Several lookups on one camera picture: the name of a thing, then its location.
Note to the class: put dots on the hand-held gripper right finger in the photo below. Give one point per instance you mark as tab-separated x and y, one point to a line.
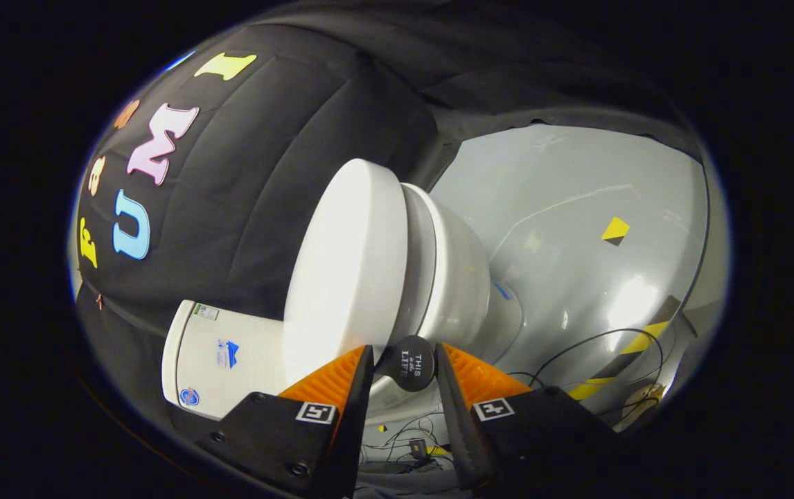
459	430

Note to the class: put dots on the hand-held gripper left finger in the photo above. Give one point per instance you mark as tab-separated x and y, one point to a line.
355	430

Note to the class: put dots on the black round lid knob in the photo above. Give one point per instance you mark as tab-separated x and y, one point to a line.
407	364

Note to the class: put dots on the white toilet tank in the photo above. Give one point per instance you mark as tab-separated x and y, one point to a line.
244	360

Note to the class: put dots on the white toilet bowl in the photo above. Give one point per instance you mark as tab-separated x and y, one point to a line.
459	277

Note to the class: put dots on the yellow black hazard tape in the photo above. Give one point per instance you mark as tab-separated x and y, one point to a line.
646	339

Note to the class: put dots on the yellow black floor sticker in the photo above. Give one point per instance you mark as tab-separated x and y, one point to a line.
615	231

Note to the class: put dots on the black backdrop cloth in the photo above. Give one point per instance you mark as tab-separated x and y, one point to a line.
265	173

